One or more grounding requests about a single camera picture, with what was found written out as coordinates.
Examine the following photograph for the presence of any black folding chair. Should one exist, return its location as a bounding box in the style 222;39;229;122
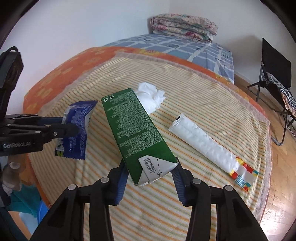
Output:
247;38;296;146

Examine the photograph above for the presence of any folded floral quilt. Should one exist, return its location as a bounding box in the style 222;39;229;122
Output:
150;13;218;43

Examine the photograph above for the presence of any green milk carton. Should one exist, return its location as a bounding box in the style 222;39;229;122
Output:
101;88;179;187

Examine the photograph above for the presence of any blue plastic basket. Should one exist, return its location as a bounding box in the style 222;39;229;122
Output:
37;200;50;224

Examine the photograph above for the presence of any person's left hand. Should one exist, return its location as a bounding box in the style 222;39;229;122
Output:
1;160;25;193

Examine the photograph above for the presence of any white packet with colourful end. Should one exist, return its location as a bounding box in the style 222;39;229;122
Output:
168;113;259;192

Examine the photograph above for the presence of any orange floral sheet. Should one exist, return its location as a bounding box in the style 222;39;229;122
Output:
23;46;266;209

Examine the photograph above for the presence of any blue snack wrapper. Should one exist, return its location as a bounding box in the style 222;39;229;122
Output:
54;100;98;161

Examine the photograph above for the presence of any small crumpled white tissue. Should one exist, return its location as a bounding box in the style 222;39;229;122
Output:
134;82;167;114

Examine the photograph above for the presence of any pale fringed blanket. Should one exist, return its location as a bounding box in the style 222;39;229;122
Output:
114;51;273;223

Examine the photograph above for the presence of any yellow striped towel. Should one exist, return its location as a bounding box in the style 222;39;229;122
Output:
28;56;270;241

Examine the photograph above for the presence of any pink cloth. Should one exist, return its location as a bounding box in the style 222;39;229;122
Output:
283;93;296;117

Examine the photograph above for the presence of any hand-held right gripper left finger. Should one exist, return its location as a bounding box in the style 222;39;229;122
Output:
30;160;129;241

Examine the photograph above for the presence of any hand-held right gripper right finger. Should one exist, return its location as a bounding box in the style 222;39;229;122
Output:
171;162;265;241

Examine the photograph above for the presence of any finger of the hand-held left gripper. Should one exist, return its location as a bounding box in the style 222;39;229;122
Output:
0;123;80;144
5;113;70;126

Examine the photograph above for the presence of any blue checked bed sheet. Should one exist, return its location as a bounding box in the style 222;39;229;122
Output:
102;34;234;84

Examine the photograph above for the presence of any dark striped cloth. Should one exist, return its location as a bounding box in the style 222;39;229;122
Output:
266;72;296;109

